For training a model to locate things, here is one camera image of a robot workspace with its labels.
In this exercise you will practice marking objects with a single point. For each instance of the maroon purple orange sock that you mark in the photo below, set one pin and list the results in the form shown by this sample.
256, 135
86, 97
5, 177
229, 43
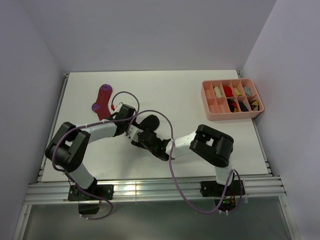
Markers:
101, 105

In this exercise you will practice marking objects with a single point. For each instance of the navy rolled sock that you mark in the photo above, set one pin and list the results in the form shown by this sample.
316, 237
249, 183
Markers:
243, 106

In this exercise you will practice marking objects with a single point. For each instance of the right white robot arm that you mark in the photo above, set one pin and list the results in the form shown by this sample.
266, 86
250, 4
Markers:
212, 145

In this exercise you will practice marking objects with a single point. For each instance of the grey rolled sock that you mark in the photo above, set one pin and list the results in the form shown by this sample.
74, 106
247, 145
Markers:
247, 90

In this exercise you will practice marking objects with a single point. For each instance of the aluminium frame rail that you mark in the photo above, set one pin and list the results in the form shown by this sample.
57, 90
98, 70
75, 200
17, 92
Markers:
160, 189

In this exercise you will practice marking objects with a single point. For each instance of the red rolled sock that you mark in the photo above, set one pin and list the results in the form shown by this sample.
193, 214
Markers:
228, 91

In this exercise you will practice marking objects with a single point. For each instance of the black orange rolled sock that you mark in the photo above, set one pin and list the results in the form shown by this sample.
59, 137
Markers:
233, 107

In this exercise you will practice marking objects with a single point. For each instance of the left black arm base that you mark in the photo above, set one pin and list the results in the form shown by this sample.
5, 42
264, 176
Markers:
90, 200

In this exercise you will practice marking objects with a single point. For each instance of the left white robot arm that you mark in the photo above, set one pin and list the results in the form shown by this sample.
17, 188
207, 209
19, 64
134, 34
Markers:
67, 148

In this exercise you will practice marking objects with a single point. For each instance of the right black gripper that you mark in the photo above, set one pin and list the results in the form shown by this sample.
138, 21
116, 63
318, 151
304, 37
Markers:
139, 143

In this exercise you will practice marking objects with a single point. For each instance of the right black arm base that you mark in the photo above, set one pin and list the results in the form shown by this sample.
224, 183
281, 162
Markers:
213, 189

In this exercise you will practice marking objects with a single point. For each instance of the yellow rolled sock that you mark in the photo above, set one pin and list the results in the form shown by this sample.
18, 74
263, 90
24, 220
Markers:
237, 92

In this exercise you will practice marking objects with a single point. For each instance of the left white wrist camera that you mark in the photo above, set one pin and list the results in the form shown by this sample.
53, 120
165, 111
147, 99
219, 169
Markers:
116, 107

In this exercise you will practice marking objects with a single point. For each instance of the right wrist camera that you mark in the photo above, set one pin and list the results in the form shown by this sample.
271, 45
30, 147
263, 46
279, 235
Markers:
133, 132

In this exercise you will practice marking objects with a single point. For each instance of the pink divided organizer box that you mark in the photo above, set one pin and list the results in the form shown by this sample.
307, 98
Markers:
217, 109

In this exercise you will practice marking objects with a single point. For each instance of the argyle rolled sock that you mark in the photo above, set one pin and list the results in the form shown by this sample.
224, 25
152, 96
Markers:
254, 105

